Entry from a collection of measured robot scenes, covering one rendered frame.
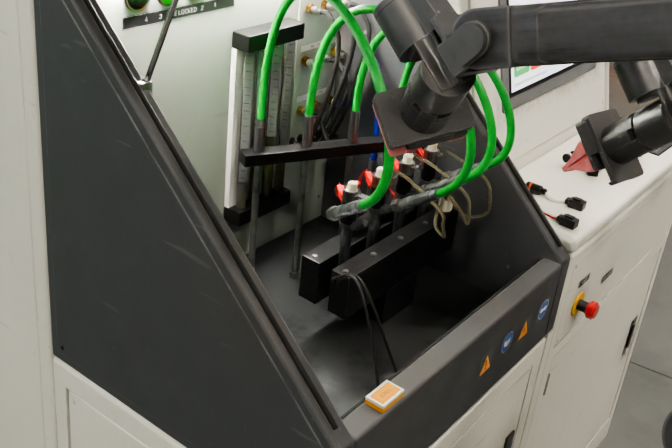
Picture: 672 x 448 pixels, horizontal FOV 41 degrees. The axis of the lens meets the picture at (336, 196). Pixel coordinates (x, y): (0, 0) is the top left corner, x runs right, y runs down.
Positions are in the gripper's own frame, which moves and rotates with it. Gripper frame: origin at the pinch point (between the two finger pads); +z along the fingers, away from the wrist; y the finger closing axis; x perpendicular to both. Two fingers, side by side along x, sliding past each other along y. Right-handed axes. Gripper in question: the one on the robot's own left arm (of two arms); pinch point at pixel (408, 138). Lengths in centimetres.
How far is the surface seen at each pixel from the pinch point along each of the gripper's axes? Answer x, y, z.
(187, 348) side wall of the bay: 13.4, 31.4, 26.3
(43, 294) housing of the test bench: -4, 51, 47
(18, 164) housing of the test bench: -22, 48, 34
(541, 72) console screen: -26, -54, 66
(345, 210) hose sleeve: 1.2, 4.9, 23.1
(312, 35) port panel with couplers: -39, -6, 51
